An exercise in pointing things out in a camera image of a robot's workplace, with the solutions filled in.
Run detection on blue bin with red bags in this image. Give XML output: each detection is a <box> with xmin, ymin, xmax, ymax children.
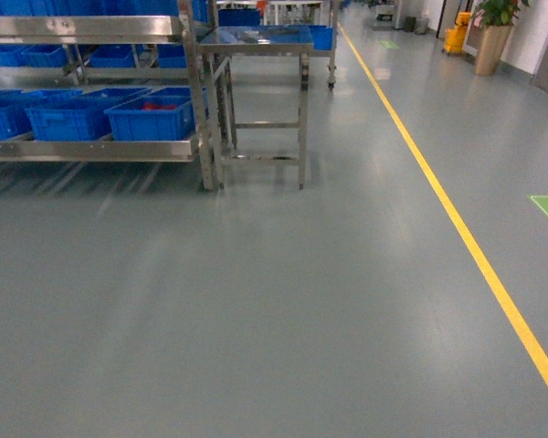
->
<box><xmin>104</xmin><ymin>87</ymin><xmax>195</xmax><ymax>141</ymax></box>

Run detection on steel flow rack shelf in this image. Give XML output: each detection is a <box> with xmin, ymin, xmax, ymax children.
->
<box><xmin>0</xmin><ymin>1</ymin><xmax>216</xmax><ymax>190</ymax></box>

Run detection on blue plastic bin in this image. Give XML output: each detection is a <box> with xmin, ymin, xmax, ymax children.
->
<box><xmin>26</xmin><ymin>87</ymin><xmax>152</xmax><ymax>141</ymax></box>
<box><xmin>0</xmin><ymin>89</ymin><xmax>84</xmax><ymax>141</ymax></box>

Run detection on stainless steel side table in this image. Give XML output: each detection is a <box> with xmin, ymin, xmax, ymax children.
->
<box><xmin>200</xmin><ymin>25</ymin><xmax>314</xmax><ymax>189</ymax></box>

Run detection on yellow mop bucket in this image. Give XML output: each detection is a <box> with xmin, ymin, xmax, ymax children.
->
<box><xmin>442</xmin><ymin>12</ymin><xmax>471</xmax><ymax>56</ymax></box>

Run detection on gold planter with plant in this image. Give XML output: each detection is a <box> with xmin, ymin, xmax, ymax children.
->
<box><xmin>473</xmin><ymin>0</ymin><xmax>530</xmax><ymax>77</ymax></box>

